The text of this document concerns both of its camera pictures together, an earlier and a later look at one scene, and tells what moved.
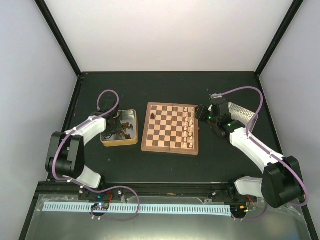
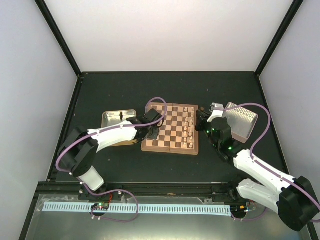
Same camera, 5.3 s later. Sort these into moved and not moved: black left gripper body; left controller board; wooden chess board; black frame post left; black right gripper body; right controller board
Moved: black left gripper body; black right gripper body
Not moved: black frame post left; wooden chess board; left controller board; right controller board
